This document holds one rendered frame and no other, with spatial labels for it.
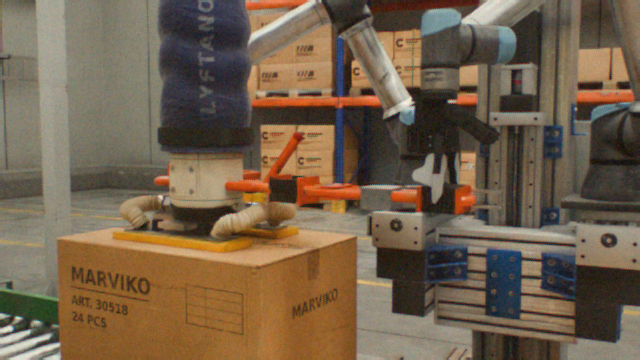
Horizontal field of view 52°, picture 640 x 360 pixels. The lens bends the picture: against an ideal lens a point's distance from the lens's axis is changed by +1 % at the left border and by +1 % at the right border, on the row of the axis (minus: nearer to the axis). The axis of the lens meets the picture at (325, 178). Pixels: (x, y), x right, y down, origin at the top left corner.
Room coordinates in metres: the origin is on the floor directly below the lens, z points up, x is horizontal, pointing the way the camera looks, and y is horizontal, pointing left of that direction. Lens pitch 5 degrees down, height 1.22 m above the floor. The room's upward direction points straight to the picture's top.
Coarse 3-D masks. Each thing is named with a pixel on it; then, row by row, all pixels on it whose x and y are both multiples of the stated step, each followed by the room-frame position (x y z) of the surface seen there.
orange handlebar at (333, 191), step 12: (156, 180) 1.61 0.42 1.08; (168, 180) 1.59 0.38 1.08; (240, 180) 1.53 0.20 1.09; (264, 192) 1.45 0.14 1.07; (312, 192) 1.38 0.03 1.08; (324, 192) 1.36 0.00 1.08; (336, 192) 1.35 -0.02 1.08; (348, 192) 1.33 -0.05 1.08; (360, 192) 1.32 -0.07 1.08; (396, 192) 1.28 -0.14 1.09; (408, 192) 1.27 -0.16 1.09; (468, 204) 1.22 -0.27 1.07
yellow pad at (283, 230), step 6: (252, 228) 1.56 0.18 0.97; (258, 228) 1.56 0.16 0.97; (264, 228) 1.55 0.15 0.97; (270, 228) 1.55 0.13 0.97; (276, 228) 1.56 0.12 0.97; (282, 228) 1.57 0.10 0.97; (288, 228) 1.57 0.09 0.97; (294, 228) 1.58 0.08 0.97; (234, 234) 1.58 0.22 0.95; (240, 234) 1.57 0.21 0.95; (246, 234) 1.56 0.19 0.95; (252, 234) 1.55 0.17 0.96; (258, 234) 1.54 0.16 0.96; (264, 234) 1.54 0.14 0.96; (270, 234) 1.53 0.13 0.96; (276, 234) 1.52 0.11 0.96; (282, 234) 1.54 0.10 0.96; (288, 234) 1.56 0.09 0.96; (294, 234) 1.58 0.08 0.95
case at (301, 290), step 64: (64, 256) 1.53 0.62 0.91; (128, 256) 1.42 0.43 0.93; (192, 256) 1.33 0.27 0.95; (256, 256) 1.32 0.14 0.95; (320, 256) 1.43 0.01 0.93; (64, 320) 1.54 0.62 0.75; (128, 320) 1.42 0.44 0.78; (192, 320) 1.33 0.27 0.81; (256, 320) 1.24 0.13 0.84; (320, 320) 1.43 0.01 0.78
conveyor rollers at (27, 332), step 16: (0, 320) 2.20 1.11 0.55; (16, 320) 2.24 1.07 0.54; (32, 320) 2.21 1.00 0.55; (0, 336) 2.08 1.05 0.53; (16, 336) 2.04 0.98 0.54; (32, 336) 2.08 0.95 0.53; (48, 336) 2.04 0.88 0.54; (0, 352) 1.90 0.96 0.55; (16, 352) 1.93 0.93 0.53; (32, 352) 1.89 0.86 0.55; (48, 352) 1.93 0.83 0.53
